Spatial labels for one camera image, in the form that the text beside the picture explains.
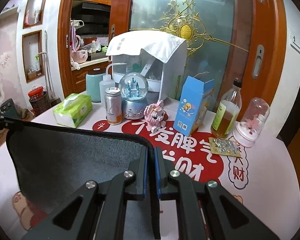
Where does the purple and grey towel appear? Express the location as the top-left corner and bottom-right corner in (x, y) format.
(6, 121), (161, 239)

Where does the dark green appliance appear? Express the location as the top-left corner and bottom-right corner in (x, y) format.
(0, 98), (21, 119)

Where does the red bucket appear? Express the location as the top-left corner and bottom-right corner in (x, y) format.
(28, 86), (44, 101)

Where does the blister pill pack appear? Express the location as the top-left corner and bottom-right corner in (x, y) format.
(209, 137), (241, 157)

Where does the green tissue pack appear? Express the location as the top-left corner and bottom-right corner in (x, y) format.
(53, 93), (93, 128)

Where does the glass bottle with yellow liquid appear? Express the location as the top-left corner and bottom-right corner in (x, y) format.
(211, 80), (242, 138)

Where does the teal cylindrical container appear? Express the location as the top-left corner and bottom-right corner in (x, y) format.
(85, 71), (104, 102)

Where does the pink rice cooker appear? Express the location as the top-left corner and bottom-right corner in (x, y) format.
(71, 50), (88, 64)

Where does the pink block dog figure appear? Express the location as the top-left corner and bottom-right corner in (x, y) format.
(143, 100), (166, 133)

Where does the silver and orange can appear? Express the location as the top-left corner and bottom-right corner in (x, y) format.
(104, 87), (122, 125)

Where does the glass dome with pink flowers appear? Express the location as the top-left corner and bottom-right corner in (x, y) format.
(233, 98), (270, 148)

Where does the blue paper carton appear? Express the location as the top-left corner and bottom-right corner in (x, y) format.
(173, 76), (215, 137)

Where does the white squeeze bottle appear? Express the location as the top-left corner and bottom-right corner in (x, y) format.
(99, 62), (126, 108)

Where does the blue castle snow globe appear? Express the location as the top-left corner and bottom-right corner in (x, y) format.
(119, 73), (148, 120)

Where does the white sterilizer appliance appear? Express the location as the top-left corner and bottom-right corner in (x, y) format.
(111, 47), (188, 101)

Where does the white cloth cover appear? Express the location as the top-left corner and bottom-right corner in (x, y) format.
(106, 30), (187, 64)

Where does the wooden sliding door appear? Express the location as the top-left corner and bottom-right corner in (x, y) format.
(110, 0), (287, 110)

